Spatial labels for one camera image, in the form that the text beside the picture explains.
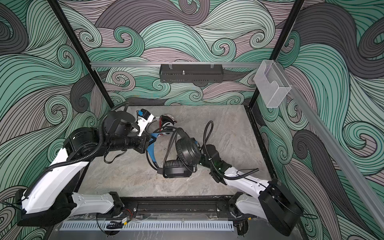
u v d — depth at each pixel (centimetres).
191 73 96
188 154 45
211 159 59
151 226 70
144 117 50
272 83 79
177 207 75
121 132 41
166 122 97
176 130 52
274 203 40
